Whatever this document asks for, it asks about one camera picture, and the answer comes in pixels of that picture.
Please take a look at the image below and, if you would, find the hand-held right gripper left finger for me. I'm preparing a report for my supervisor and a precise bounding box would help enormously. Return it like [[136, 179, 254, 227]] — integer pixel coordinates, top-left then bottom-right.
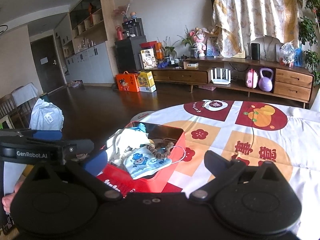
[[29, 152, 123, 202]]

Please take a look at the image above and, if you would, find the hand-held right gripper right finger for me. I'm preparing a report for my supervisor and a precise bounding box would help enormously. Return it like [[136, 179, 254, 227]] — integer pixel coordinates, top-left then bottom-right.
[[189, 150, 285, 201]]

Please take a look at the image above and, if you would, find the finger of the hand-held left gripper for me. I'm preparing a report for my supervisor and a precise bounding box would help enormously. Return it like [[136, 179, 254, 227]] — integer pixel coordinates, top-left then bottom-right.
[[60, 139, 95, 161], [0, 129, 63, 142]]

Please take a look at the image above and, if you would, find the white sock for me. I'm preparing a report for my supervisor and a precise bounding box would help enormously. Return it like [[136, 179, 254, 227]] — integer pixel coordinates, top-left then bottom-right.
[[106, 129, 150, 167]]

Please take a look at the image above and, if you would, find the blue cartoon face mask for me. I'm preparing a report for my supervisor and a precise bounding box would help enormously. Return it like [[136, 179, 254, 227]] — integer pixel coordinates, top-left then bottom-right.
[[124, 145, 187, 180]]

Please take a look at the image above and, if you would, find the red tin box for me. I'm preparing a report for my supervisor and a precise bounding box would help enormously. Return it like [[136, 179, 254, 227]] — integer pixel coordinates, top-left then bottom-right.
[[96, 121, 186, 193]]

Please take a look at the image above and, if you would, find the brown bead bracelet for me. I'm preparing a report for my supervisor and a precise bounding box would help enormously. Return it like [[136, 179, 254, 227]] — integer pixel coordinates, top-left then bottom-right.
[[146, 141, 174, 159]]

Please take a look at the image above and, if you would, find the person's left hand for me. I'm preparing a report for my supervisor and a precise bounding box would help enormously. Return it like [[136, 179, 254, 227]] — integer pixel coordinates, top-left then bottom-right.
[[1, 180, 25, 214]]

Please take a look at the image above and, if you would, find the white plastic bag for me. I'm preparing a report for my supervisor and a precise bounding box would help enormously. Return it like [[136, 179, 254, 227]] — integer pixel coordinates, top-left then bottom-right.
[[29, 99, 64, 132]]

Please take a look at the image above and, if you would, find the wooden chair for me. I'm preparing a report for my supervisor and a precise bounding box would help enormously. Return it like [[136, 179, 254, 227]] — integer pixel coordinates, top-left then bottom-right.
[[0, 94, 25, 128]]

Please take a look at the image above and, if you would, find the dark wooden door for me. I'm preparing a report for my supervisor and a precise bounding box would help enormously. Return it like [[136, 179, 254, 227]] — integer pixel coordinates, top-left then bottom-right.
[[30, 35, 66, 93]]

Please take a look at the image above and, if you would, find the wooden TV cabinet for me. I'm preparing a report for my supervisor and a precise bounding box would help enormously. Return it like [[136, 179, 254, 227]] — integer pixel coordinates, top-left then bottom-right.
[[136, 57, 315, 109]]

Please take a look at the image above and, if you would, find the orange gift box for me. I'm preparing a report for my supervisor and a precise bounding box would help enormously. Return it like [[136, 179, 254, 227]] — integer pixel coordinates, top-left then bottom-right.
[[115, 71, 140, 92]]

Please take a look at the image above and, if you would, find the white router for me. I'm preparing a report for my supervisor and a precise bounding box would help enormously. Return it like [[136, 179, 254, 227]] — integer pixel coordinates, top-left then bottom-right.
[[210, 68, 232, 85]]

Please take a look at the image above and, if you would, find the printed tablecloth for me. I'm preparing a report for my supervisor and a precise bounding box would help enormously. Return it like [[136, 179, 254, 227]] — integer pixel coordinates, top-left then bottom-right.
[[131, 99, 320, 233]]

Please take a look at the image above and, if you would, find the pink toy case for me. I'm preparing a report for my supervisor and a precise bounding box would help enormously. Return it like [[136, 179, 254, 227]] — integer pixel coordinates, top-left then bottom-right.
[[245, 69, 259, 88]]

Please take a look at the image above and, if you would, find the yellow carton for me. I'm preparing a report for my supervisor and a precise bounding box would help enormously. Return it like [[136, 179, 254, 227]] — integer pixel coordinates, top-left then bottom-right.
[[137, 70, 157, 93]]

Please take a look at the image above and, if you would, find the long dark wooden drawer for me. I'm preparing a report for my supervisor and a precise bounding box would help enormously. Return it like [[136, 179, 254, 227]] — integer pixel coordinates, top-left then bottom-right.
[[151, 70, 209, 84]]

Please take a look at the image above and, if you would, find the purple kettlebell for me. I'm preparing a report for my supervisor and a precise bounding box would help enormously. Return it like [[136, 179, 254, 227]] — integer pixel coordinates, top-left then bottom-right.
[[258, 67, 274, 92]]

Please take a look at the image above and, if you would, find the small wooden drawer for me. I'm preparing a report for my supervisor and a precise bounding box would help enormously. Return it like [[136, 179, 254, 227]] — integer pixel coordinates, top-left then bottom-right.
[[274, 69, 313, 89], [273, 82, 312, 100]]

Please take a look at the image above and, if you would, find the black cabinet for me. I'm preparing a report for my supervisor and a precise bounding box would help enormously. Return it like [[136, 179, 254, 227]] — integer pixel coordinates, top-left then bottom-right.
[[115, 35, 148, 73]]

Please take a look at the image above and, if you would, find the potted plant in patterned pot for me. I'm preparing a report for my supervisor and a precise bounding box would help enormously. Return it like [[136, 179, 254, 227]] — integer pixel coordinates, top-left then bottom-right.
[[180, 26, 200, 58]]

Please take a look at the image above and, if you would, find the blue picture card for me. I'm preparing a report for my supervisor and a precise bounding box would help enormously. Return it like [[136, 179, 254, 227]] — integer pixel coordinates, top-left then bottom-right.
[[206, 36, 220, 57]]

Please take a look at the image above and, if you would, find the black speaker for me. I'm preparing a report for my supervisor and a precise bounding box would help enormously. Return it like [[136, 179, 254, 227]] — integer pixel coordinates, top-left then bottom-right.
[[251, 43, 261, 60]]

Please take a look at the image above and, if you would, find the red thermos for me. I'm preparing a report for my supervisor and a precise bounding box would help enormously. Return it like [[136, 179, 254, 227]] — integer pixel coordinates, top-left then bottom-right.
[[115, 25, 125, 41]]

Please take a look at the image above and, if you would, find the pink plush doll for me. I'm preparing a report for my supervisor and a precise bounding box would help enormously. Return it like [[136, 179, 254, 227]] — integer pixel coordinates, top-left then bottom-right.
[[191, 27, 208, 57]]

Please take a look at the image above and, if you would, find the small leafy potted plant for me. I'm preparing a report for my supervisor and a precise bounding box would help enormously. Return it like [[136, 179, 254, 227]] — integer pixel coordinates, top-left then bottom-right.
[[159, 37, 178, 60]]

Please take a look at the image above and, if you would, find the clear plastic bag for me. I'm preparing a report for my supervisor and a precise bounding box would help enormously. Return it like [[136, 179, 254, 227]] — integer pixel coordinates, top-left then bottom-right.
[[279, 42, 297, 67]]

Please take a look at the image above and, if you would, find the black coffee machine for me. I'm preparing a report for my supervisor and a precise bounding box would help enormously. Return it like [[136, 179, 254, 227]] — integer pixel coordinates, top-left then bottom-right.
[[122, 18, 144, 38]]

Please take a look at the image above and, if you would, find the blue packet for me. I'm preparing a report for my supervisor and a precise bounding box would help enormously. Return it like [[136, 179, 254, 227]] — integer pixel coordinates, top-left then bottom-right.
[[294, 47, 304, 67]]

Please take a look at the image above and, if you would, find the wooden shelf unit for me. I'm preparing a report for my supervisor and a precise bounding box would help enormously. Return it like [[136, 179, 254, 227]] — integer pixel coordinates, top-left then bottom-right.
[[69, 0, 113, 55]]

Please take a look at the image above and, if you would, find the vase of dried flowers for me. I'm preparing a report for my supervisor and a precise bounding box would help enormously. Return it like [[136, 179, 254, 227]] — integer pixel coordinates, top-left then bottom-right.
[[114, 0, 135, 22]]

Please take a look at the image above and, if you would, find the patterned yellow white cloth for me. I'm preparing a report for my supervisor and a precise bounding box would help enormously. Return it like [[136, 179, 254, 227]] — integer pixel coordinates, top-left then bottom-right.
[[212, 0, 303, 58]]

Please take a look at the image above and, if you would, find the green indoor tree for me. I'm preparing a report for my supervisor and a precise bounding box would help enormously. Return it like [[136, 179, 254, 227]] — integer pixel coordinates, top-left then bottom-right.
[[299, 0, 320, 85]]

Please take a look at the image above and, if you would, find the grey wall cabinet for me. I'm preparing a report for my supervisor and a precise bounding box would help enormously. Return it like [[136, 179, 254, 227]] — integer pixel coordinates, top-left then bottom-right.
[[65, 41, 115, 84]]

